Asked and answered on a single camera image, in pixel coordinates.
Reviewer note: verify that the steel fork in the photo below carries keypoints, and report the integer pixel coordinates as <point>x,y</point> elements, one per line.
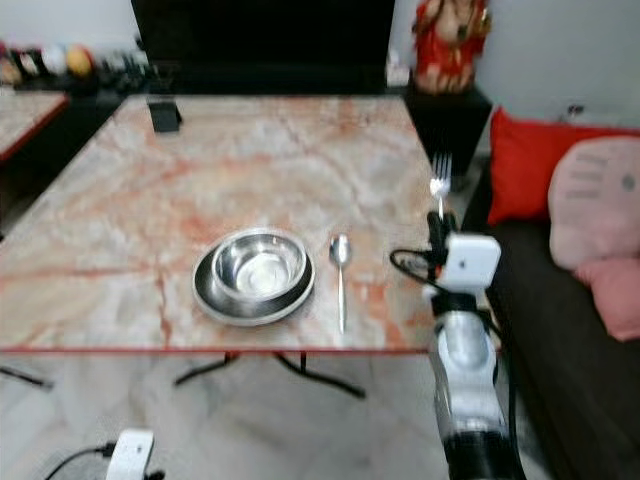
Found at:
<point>440,178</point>

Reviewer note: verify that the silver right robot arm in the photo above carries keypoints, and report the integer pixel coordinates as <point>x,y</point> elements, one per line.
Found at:
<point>465,370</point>

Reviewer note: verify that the steel spoon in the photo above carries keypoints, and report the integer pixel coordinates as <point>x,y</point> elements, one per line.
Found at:
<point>340,250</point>

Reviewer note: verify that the red cushion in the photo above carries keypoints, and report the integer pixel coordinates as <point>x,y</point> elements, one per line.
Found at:
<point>520,165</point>

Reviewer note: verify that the black side cabinet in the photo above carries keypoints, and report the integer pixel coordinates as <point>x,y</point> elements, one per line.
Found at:
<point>448,125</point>

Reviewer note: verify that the large pink pillow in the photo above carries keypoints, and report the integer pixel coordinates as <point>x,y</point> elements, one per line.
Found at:
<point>595,200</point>

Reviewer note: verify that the small white box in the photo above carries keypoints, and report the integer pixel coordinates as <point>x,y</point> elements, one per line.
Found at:
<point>398,72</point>

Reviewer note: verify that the black metal table legs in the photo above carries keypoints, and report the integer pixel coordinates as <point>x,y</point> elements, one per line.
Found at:
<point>25,377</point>
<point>335,385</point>

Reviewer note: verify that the steel bowl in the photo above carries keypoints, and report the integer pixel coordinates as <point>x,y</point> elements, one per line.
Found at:
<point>260,270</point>

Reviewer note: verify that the red gold statue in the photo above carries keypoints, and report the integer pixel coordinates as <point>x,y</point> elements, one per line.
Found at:
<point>448,45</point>

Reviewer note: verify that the small pink pillow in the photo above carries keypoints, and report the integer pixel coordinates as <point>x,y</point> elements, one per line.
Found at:
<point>618,295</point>

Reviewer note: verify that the dark sofa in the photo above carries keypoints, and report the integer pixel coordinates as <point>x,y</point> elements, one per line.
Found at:
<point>580,400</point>

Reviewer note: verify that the jar with red lid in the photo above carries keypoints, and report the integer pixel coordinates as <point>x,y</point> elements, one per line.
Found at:
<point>8,68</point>

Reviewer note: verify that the steel plate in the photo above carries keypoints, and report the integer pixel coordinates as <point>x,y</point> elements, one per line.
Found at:
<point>215,300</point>

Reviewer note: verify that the black white figurine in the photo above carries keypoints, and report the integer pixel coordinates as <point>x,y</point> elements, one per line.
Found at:
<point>30,66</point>

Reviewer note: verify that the black television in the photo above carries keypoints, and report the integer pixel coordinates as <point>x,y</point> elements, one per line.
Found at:
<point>260,45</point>

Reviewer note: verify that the white egg figurine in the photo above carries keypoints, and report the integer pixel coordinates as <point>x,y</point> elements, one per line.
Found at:
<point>54,60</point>

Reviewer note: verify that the yellow egg figurine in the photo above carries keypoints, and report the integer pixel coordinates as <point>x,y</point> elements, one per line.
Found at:
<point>79,62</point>

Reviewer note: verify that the small black box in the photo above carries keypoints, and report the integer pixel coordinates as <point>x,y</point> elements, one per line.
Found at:
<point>165,117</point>

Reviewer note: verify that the grey figurine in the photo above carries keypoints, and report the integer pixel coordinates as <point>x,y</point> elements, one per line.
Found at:
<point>111,68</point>

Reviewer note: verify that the green mug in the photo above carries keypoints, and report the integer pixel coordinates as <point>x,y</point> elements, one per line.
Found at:
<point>139,63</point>

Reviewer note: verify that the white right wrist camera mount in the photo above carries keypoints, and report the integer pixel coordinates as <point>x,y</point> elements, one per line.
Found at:
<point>472,262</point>

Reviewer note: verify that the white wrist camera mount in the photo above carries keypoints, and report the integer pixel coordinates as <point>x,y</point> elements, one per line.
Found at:
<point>472,262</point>
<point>130,455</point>

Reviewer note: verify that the wall socket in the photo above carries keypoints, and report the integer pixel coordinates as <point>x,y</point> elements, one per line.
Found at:
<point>576,110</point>

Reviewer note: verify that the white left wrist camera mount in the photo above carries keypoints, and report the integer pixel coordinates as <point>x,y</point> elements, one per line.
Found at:
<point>130,455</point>

